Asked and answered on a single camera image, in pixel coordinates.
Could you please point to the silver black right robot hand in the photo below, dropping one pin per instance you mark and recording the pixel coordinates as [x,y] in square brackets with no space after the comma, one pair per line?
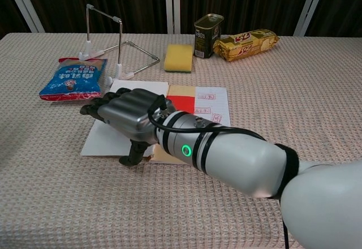
[127,113]

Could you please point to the red and tan card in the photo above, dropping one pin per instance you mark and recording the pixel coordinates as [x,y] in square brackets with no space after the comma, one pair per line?
[181,103]

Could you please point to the yellow white notebook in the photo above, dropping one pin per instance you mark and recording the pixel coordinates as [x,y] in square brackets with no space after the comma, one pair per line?
[217,102]

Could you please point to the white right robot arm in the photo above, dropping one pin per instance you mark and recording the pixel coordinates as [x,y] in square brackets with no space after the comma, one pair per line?
[240,158]

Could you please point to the blue snack bag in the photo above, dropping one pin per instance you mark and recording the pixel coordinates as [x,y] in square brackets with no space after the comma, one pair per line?
[73,82]

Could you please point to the yellow sponge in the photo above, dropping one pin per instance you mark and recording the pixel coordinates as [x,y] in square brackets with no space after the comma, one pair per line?
[178,58]

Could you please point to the beige waffle tablecloth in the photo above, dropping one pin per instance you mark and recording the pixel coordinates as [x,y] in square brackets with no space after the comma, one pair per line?
[85,203]

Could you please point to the olive green tin can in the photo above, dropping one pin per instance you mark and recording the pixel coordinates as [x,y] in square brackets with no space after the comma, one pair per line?
[207,39]

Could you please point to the gold biscuit packet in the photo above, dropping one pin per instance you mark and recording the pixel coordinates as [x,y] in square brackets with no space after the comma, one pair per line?
[243,46]

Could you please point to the white partition frame post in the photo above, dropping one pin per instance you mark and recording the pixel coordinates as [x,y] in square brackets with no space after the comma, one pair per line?
[169,5]
[22,5]
[312,5]

